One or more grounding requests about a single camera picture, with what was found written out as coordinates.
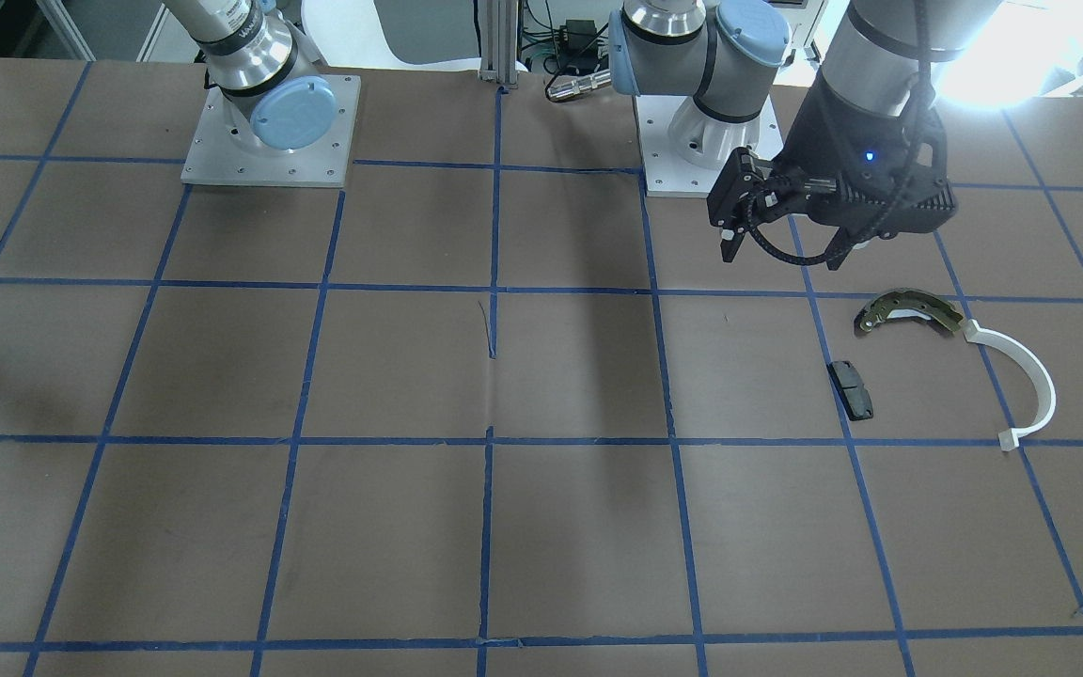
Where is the black brake pad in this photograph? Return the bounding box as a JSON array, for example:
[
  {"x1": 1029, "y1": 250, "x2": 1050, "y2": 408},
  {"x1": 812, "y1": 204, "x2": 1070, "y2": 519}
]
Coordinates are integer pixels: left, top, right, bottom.
[{"x1": 826, "y1": 360, "x2": 875, "y2": 421}]

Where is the white curved plastic part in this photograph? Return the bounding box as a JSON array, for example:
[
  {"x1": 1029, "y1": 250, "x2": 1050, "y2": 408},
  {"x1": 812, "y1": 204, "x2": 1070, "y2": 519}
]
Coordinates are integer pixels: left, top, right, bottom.
[{"x1": 960, "y1": 318, "x2": 1058, "y2": 451}]

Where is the aluminium frame post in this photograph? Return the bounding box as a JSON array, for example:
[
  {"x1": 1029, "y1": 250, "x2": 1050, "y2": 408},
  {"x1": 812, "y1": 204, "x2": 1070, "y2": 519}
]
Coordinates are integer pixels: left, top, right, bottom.
[{"x1": 474, "y1": 1, "x2": 523, "y2": 90}]

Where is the olive brake shoe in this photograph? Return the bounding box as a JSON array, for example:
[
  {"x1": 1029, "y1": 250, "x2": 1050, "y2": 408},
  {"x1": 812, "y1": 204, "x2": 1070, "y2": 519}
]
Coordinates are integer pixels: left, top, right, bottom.
[{"x1": 854, "y1": 288, "x2": 966, "y2": 336}]

